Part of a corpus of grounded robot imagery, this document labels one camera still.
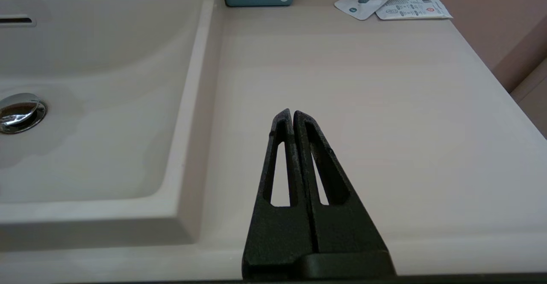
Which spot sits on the white sachet red mark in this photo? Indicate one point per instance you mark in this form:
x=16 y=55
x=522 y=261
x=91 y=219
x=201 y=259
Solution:
x=415 y=5

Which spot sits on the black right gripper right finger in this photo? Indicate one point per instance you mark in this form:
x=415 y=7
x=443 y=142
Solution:
x=342 y=224

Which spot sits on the chrome sink drain stopper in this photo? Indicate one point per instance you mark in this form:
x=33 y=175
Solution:
x=19 y=112

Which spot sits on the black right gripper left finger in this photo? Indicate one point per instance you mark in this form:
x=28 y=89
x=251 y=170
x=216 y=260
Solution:
x=277 y=232

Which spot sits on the beige sink basin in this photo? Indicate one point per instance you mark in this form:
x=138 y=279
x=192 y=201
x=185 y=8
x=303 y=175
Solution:
x=107 y=104

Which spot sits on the white sachet blue print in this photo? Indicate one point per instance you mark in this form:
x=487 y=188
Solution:
x=362 y=3

